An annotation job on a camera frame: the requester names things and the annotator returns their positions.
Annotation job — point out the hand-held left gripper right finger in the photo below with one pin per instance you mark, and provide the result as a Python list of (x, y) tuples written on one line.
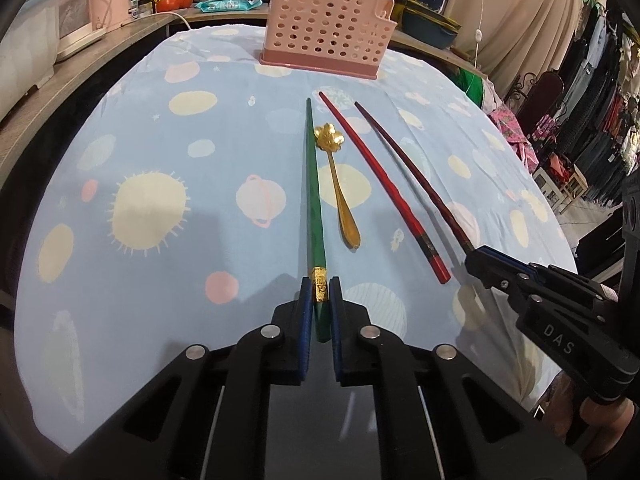
[(337, 330)]

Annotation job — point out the bright red chopstick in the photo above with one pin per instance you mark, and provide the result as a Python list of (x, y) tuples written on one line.
[(381, 185)]

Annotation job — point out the blue oval bowl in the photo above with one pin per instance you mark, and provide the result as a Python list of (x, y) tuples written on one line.
[(427, 27)]

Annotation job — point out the white small stool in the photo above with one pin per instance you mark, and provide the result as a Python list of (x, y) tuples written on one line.
[(560, 187)]

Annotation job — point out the pink perforated utensil basket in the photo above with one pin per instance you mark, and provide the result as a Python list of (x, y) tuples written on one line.
[(320, 25)]

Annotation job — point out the white storage bin blue lid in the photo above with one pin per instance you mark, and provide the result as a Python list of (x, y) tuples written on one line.
[(25, 50)]

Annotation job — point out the dark maroon chopstick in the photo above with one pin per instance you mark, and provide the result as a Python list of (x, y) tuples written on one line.
[(423, 189)]

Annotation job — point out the green cloth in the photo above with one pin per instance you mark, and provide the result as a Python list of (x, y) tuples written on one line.
[(467, 85)]

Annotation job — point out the blue planet-print tablecloth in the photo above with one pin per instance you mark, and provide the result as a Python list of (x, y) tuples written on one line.
[(150, 160)]

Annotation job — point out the dark wooden chair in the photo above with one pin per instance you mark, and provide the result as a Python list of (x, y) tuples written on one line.
[(542, 95)]

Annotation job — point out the hanging clothes rack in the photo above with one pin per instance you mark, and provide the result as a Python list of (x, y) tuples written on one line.
[(600, 85)]

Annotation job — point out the gold flower-shaped spoon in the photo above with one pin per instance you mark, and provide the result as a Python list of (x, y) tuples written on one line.
[(340, 200)]

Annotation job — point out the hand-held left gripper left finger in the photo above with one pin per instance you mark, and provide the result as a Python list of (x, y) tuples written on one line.
[(305, 330)]

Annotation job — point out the beige curtain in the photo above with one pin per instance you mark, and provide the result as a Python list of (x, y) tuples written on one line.
[(525, 15)]

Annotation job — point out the pink floral cloth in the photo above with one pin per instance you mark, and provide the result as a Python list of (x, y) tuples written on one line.
[(512, 135)]

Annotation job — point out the blue wet wipes pack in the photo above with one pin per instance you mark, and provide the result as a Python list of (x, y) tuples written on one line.
[(227, 4)]

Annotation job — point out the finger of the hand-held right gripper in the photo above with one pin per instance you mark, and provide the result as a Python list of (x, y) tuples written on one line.
[(550, 275), (500, 280)]

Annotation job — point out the green chopstick gold band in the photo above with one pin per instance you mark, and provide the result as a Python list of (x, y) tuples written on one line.
[(314, 200)]

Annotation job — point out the person's right hand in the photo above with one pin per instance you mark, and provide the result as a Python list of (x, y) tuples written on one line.
[(602, 412)]

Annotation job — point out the red tomato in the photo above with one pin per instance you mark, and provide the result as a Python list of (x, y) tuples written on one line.
[(165, 4), (183, 0)]

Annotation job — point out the white countertop appliance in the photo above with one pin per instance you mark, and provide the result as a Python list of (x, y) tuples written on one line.
[(80, 15)]

